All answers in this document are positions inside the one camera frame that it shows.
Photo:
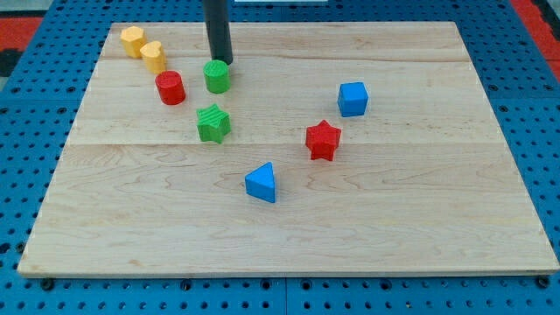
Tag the blue cube block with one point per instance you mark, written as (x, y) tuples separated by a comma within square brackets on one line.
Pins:
[(352, 99)]

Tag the yellow heart block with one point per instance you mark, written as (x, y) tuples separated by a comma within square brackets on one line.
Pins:
[(153, 55)]

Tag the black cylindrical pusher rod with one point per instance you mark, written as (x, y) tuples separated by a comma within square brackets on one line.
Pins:
[(217, 29)]

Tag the yellow hexagon block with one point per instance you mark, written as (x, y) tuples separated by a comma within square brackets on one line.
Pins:
[(133, 39)]

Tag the red cylinder block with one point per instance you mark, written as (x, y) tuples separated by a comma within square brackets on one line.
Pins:
[(170, 87)]

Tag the green cylinder block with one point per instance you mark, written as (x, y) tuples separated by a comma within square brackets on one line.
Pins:
[(216, 73)]

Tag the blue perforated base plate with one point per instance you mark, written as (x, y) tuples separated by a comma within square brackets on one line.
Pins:
[(43, 94)]

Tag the red star block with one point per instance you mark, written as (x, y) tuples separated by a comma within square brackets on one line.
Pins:
[(322, 140)]

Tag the green star block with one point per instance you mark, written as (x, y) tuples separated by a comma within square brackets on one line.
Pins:
[(213, 124)]

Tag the light wooden board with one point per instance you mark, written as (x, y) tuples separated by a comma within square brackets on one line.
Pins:
[(422, 185)]

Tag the blue triangle block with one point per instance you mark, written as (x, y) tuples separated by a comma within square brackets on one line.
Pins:
[(261, 184)]

